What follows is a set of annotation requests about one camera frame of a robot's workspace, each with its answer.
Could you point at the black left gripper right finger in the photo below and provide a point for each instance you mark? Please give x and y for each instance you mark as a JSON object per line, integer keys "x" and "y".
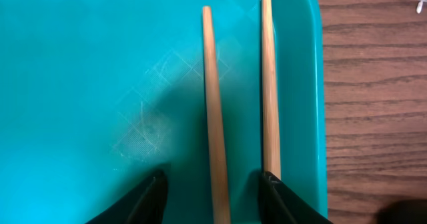
{"x": 278, "y": 204}

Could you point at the right wooden chopstick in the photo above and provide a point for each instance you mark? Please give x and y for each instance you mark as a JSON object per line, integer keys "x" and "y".
{"x": 271, "y": 127}

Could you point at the teal plastic tray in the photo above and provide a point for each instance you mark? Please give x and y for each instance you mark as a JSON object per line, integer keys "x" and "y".
{"x": 98, "y": 94}

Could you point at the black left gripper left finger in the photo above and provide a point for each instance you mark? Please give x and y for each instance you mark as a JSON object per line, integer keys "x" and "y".
{"x": 144, "y": 204}

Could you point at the wooden chopstick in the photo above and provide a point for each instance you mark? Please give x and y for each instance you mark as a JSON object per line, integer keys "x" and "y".
{"x": 271, "y": 127}
{"x": 215, "y": 128}

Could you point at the left wooden chopstick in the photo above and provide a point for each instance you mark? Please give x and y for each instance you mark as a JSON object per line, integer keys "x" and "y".
{"x": 215, "y": 128}

